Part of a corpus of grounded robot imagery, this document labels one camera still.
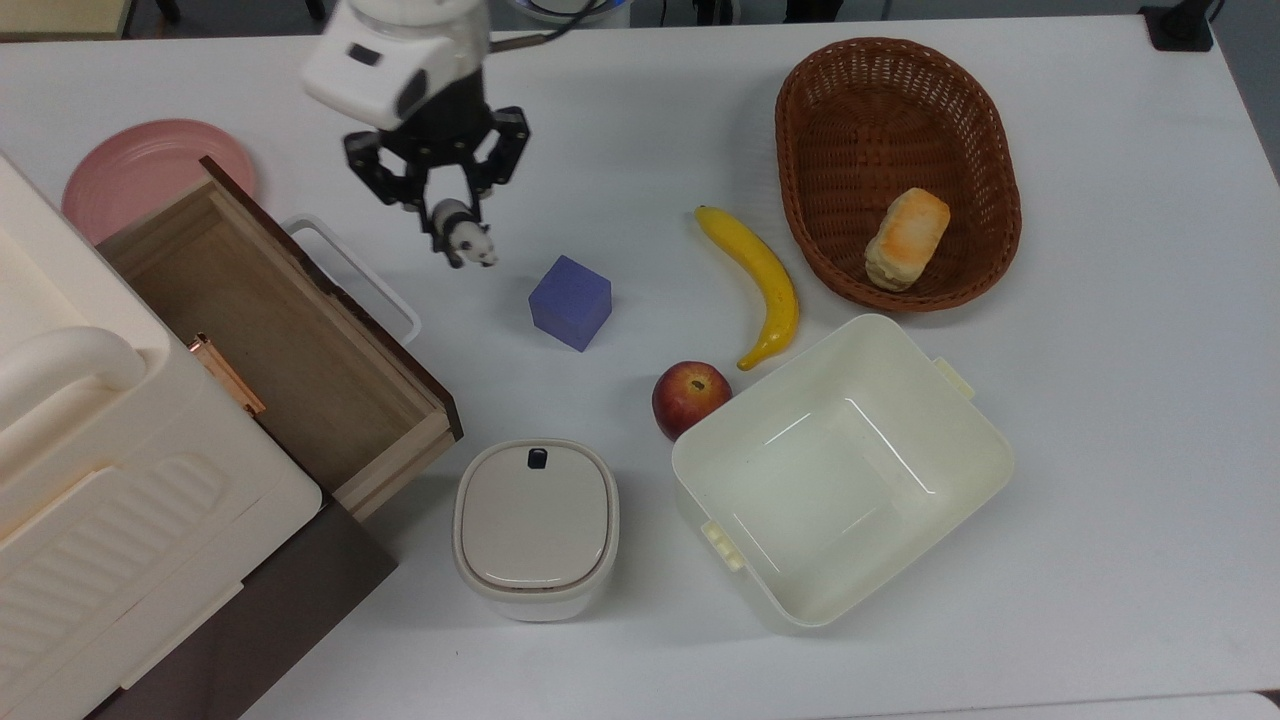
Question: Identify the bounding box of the white drawer handle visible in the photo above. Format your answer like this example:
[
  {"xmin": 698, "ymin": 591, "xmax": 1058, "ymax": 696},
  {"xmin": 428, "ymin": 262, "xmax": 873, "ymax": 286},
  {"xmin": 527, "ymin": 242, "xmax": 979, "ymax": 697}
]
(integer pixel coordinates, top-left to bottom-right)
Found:
[{"xmin": 285, "ymin": 218, "xmax": 423, "ymax": 347}]

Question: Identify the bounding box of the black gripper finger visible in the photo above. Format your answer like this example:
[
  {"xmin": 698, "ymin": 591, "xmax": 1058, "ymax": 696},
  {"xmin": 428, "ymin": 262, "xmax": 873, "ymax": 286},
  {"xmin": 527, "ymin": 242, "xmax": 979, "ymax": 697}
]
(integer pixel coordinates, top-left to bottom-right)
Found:
[
  {"xmin": 462, "ymin": 104, "xmax": 532, "ymax": 219},
  {"xmin": 344, "ymin": 128, "xmax": 437, "ymax": 233}
]

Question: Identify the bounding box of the brown wicker basket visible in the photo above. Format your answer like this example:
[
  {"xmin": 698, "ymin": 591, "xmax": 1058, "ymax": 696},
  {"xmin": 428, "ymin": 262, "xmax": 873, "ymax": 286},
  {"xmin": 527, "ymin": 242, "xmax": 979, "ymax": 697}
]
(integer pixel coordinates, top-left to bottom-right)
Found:
[{"xmin": 775, "ymin": 37, "xmax": 1023, "ymax": 313}]

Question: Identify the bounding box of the red apple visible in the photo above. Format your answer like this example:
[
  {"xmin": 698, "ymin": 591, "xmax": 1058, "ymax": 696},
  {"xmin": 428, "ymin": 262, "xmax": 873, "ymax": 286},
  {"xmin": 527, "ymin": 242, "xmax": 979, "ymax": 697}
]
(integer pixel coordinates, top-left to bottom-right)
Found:
[{"xmin": 652, "ymin": 361, "xmax": 734, "ymax": 442}]

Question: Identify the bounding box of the beige lidded container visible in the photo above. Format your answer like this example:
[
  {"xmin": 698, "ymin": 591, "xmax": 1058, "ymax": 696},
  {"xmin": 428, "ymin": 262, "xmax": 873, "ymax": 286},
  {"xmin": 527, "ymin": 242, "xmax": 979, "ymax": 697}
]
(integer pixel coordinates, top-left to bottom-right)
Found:
[{"xmin": 452, "ymin": 438, "xmax": 621, "ymax": 623}]

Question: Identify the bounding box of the dark brown cabinet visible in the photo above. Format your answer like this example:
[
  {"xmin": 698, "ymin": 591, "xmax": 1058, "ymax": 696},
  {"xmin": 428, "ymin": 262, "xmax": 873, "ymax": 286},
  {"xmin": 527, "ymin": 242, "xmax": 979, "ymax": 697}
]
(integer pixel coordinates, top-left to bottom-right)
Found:
[{"xmin": 85, "ymin": 495, "xmax": 399, "ymax": 720}]

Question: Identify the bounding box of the yellow banana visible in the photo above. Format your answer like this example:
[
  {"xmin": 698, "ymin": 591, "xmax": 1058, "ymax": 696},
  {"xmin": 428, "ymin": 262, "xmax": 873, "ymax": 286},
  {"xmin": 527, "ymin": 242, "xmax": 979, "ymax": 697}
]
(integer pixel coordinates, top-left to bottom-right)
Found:
[{"xmin": 695, "ymin": 205, "xmax": 801, "ymax": 372}]

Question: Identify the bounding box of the black table clamp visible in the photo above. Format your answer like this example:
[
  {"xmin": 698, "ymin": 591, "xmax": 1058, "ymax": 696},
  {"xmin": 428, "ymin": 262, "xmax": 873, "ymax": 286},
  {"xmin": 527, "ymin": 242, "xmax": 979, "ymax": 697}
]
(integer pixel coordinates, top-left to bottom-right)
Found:
[{"xmin": 1138, "ymin": 0, "xmax": 1217, "ymax": 53}]

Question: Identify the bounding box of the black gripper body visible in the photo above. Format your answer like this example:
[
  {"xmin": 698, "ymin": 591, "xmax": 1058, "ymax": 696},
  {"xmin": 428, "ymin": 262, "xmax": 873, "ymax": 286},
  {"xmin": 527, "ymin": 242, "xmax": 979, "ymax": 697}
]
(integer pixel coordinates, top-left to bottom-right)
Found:
[{"xmin": 398, "ymin": 68, "xmax": 498, "ymax": 171}]

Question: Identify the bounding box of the pink plate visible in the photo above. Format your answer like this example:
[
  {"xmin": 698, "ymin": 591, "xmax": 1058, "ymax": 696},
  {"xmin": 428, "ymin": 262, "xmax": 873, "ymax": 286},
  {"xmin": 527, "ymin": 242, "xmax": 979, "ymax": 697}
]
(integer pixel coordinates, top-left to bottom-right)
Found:
[{"xmin": 62, "ymin": 119, "xmax": 259, "ymax": 247}]

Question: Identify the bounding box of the toasted bread loaf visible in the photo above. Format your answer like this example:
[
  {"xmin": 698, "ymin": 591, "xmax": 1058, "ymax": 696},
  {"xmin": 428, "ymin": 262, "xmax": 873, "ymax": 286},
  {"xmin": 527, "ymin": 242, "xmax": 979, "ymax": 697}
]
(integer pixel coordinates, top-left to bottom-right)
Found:
[{"xmin": 864, "ymin": 187, "xmax": 952, "ymax": 293}]

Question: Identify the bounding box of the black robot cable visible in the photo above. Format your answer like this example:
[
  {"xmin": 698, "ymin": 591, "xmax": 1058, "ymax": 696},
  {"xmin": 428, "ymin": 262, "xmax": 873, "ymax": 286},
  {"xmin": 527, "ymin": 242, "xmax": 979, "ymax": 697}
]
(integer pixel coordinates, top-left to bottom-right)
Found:
[{"xmin": 488, "ymin": 0, "xmax": 601, "ymax": 51}]

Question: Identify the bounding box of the copper metal latch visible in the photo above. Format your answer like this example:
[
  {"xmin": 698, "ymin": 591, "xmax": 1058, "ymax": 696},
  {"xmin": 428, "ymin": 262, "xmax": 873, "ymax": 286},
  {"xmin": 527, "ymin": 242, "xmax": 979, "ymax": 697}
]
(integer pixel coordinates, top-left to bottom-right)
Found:
[{"xmin": 188, "ymin": 332, "xmax": 268, "ymax": 417}]

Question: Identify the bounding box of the cream plastic storage bin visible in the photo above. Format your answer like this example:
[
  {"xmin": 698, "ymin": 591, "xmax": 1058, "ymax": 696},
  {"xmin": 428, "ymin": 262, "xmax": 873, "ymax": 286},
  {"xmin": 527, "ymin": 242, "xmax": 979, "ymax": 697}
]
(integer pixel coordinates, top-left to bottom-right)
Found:
[{"xmin": 671, "ymin": 313, "xmax": 1016, "ymax": 630}]

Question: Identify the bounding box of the light wooden table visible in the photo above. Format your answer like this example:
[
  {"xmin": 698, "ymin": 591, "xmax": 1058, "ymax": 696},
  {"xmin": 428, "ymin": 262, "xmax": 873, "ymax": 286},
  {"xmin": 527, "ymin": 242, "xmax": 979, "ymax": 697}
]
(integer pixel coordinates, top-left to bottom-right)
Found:
[{"xmin": 0, "ymin": 0, "xmax": 137, "ymax": 42}]

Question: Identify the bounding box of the open wooden drawer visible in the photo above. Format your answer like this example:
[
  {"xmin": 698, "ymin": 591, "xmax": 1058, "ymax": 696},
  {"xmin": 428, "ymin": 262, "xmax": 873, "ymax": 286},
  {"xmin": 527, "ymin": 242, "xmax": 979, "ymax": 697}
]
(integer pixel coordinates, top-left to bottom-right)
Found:
[{"xmin": 97, "ymin": 155, "xmax": 464, "ymax": 522}]

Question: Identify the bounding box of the black and white panda toy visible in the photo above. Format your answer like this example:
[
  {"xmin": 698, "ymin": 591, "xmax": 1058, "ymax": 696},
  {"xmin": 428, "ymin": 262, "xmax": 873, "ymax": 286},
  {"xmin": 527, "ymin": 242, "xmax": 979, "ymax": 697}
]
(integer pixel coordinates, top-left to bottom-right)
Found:
[{"xmin": 430, "ymin": 198, "xmax": 499, "ymax": 270}]

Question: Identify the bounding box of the purple cube block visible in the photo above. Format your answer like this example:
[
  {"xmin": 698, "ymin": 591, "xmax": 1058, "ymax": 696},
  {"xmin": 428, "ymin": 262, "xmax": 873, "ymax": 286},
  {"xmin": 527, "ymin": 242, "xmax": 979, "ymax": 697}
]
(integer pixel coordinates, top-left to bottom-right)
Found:
[{"xmin": 528, "ymin": 254, "xmax": 613, "ymax": 353}]

